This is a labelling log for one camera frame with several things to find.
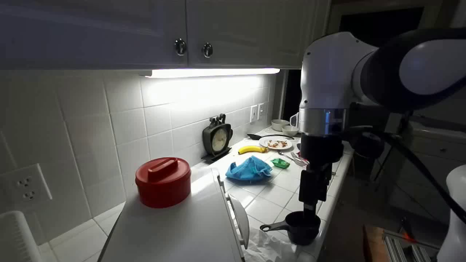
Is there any black pot with handle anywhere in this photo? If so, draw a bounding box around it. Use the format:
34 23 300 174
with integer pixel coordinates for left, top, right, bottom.
260 215 321 246
285 210 321 229

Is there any white countertop appliance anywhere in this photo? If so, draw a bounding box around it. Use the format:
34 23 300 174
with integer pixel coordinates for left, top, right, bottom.
96 167 252 262

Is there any silver fork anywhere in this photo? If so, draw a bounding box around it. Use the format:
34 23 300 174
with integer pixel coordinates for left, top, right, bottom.
277 150 308 167

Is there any white plate with food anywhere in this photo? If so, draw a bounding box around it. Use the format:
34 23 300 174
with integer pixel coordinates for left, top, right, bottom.
259 136 293 151

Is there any black spatula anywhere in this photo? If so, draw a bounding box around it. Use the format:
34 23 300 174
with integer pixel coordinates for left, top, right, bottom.
247 133 295 141

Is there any yellow banana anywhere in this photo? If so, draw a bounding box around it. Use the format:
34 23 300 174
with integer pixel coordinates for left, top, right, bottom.
238 146 269 155

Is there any blue cloth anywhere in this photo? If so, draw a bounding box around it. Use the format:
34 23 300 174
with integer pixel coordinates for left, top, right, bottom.
225 156 273 182

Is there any black table clock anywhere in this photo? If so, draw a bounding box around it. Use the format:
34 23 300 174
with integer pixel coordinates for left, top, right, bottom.
202 114 234 163

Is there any white cabinet with drawers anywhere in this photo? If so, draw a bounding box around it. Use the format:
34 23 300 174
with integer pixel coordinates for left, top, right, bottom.
386 120 466 222

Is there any crumpled clear plastic bag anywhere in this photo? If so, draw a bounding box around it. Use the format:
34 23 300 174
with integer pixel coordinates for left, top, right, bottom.
243 227 303 262

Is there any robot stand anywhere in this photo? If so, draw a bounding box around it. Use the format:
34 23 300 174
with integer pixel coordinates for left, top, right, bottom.
363 225 443 262

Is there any under-cabinet light strip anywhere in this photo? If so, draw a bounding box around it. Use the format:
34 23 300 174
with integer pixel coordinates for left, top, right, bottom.
140 68 281 79

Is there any white cabinet door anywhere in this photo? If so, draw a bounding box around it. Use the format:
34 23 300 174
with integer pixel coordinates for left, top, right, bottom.
0 0 188 70
186 0 331 70

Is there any red round lidded container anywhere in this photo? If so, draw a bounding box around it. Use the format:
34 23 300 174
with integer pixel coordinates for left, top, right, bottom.
135 157 191 209

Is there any white ribbed object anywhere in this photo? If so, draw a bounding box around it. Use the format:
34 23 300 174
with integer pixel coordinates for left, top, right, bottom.
0 211 43 262

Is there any white appliance door handle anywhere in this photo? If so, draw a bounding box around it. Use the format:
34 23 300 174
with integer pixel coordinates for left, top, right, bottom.
226 194 251 250

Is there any white wall cabinet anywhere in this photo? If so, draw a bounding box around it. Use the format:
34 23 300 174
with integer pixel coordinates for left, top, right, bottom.
0 0 332 71

